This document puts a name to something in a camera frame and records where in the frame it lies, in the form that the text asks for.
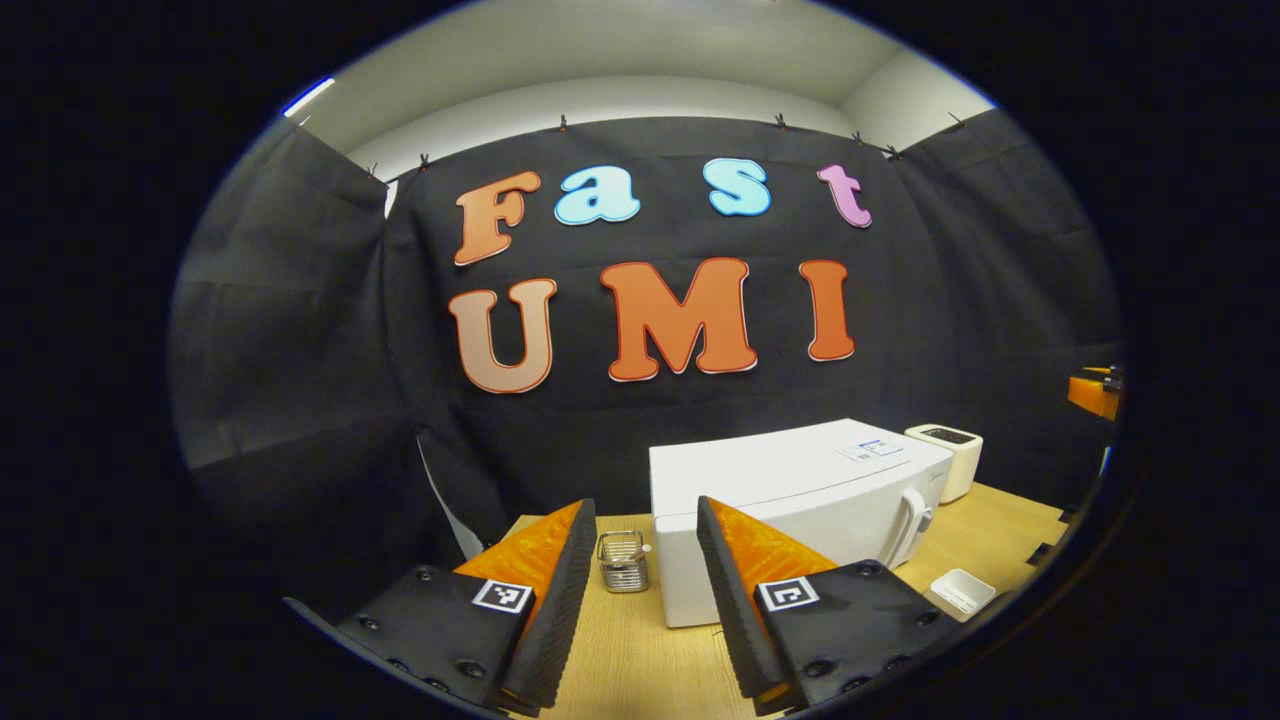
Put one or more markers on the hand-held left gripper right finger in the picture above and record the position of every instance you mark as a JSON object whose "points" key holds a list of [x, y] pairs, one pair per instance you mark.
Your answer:
{"points": [[735, 610]]}

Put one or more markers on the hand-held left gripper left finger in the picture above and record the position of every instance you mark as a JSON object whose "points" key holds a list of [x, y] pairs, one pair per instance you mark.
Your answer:
{"points": [[560, 610]]}

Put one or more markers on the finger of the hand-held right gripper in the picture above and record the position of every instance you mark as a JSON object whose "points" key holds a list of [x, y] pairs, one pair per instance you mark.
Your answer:
{"points": [[1092, 395]]}

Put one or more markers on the white microwave oven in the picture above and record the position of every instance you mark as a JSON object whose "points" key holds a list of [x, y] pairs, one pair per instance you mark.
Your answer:
{"points": [[780, 470]]}

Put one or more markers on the white toaster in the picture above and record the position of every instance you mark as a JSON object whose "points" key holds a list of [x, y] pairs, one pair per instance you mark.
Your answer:
{"points": [[950, 465]]}

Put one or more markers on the white plastic tray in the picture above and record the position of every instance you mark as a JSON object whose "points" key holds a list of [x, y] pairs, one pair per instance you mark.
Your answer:
{"points": [[962, 592]]}

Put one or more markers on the black backdrop cloth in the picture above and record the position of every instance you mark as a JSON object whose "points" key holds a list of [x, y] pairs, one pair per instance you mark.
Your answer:
{"points": [[300, 350]]}

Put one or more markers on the row of black cloth clips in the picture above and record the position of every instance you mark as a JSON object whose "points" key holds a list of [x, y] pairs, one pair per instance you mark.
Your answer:
{"points": [[563, 123]]}

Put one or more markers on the ceiling light strip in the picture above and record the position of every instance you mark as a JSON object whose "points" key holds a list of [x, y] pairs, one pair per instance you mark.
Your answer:
{"points": [[308, 97]]}

